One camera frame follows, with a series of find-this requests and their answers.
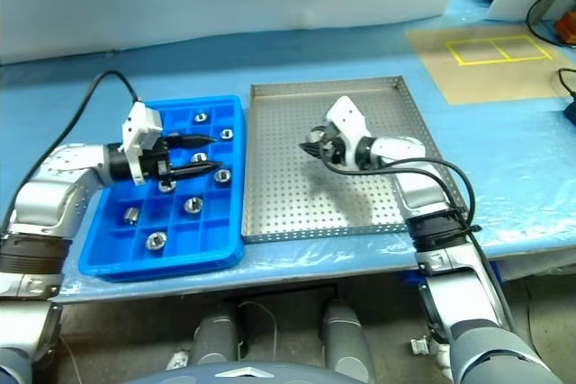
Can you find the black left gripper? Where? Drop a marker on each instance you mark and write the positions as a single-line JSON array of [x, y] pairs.
[[157, 159]]

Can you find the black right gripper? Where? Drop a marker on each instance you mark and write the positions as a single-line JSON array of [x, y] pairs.
[[337, 150]]

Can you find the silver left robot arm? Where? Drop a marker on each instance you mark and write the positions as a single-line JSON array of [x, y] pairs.
[[45, 195]]

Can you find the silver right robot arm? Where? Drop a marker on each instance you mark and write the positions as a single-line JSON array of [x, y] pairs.
[[423, 195]]

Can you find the perforated steel tray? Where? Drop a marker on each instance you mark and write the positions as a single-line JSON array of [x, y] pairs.
[[279, 177]]

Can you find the blue plastic compartment tray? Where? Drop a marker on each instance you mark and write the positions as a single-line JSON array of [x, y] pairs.
[[211, 222]]

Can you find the blue plastic table cover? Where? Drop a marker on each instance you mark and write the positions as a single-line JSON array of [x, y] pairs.
[[45, 100]]

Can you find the yellow tape rectangle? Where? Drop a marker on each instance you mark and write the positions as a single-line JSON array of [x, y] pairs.
[[460, 63]]

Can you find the grey rounded cylinder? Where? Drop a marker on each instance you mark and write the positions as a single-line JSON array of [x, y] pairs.
[[213, 339], [344, 339]]

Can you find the brown cardboard mat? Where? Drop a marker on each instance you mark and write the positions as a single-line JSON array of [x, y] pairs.
[[495, 83]]

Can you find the white pipe fitting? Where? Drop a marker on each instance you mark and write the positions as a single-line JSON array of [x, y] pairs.
[[423, 348]]

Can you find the dark grey rounded hull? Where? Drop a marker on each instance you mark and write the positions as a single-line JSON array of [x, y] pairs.
[[243, 375]]

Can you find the dark blue device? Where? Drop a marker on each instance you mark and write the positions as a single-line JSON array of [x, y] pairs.
[[571, 112]]

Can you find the orange block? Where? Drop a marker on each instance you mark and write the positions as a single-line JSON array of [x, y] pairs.
[[568, 28]]

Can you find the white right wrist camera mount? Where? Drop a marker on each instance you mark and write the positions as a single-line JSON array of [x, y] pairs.
[[348, 118]]

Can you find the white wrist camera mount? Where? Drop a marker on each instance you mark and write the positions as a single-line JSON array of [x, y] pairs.
[[135, 132], [348, 118]]

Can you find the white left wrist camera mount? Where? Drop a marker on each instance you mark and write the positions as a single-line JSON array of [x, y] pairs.
[[135, 132]]

